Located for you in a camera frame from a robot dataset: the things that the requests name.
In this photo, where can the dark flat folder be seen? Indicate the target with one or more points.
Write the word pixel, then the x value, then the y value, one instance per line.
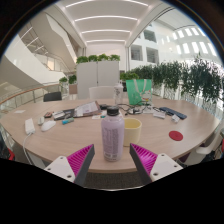
pixel 69 112

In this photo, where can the white power strip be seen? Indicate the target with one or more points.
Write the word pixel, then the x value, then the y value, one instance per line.
pixel 29 126

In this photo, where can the small black pouch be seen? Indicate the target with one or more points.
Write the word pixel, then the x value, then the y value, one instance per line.
pixel 103 106

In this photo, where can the red and black small case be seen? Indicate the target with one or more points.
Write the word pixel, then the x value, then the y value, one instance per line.
pixel 48 114

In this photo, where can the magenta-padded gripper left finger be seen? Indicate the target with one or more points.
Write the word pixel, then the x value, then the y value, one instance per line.
pixel 61 166

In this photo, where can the green tote bag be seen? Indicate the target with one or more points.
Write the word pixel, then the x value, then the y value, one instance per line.
pixel 138 91

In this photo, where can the open printed booklet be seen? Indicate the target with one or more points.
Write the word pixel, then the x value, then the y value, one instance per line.
pixel 87 109

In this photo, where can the white paper sheet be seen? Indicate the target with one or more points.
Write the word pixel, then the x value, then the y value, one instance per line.
pixel 19 111

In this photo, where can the flat round red coaster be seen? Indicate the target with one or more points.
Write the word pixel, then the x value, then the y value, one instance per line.
pixel 176 135

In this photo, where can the small white charger block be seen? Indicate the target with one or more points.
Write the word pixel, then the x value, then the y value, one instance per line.
pixel 41 120

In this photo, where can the planter with green plants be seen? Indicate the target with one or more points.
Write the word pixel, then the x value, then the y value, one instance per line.
pixel 71 80

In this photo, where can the small white packet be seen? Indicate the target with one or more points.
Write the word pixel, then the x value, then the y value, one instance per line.
pixel 175 118

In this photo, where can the pale yellow cup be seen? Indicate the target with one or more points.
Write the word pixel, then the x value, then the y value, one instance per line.
pixel 133 131

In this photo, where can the row of green hedge plants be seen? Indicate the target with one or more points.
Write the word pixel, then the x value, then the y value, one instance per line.
pixel 186 78

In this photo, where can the white shell chair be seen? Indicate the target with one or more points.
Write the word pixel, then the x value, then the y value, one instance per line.
pixel 206 151

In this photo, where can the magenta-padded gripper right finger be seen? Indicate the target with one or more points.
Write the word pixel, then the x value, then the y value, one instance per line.
pixel 165 165

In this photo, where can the flat white box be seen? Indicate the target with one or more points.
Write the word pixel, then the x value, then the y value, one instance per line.
pixel 159 115

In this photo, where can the white cabinet with plants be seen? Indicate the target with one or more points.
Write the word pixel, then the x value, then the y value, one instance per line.
pixel 96 78

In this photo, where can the blue marker pen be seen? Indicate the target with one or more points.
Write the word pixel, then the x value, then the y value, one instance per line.
pixel 68 121

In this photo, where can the lilac drink bottle black cap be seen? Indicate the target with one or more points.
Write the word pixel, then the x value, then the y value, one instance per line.
pixel 112 136

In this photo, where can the black office chair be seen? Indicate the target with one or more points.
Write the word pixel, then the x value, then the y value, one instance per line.
pixel 52 97

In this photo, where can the dark blue keyboard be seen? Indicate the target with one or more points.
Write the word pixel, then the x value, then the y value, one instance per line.
pixel 173 112

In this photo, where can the white computer mouse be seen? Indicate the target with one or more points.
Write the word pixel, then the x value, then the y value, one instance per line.
pixel 48 125

